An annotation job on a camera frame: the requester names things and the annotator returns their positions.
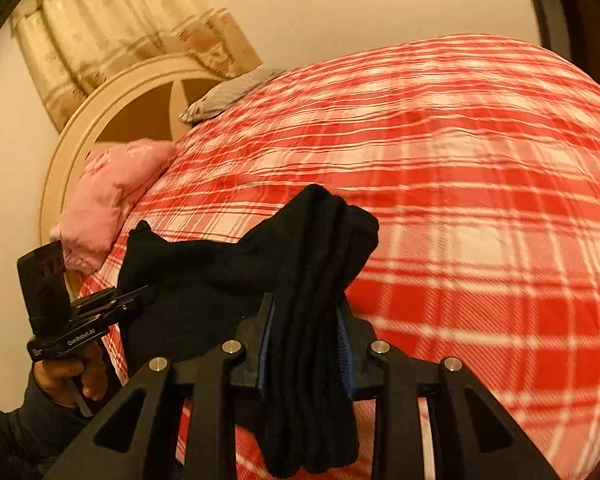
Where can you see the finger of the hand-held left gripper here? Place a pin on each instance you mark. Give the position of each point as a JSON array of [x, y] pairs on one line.
[[112, 297]]

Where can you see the person's left forearm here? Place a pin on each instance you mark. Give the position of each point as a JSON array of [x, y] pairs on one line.
[[35, 430]]

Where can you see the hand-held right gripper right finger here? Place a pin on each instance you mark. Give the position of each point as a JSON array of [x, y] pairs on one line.
[[345, 357]]

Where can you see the pink pillow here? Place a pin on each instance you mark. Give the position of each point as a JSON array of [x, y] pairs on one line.
[[110, 190]]

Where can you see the dark wooden frame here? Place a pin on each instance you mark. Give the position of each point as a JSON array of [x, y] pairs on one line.
[[555, 10]]

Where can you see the person's left hand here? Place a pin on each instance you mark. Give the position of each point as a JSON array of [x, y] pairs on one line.
[[87, 370]]

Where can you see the black pants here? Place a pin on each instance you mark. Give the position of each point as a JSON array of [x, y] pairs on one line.
[[310, 260]]

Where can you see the beige patterned curtain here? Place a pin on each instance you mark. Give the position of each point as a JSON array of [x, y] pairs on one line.
[[110, 20]]

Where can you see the cream round headboard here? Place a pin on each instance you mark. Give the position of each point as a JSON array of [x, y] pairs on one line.
[[125, 90]]

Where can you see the grey pillow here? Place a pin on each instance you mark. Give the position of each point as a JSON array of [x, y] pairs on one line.
[[230, 92]]

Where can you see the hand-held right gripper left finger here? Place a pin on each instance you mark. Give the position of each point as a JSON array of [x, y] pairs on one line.
[[266, 342]]

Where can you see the red plaid bed sheet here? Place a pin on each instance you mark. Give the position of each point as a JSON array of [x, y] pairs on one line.
[[455, 185]]

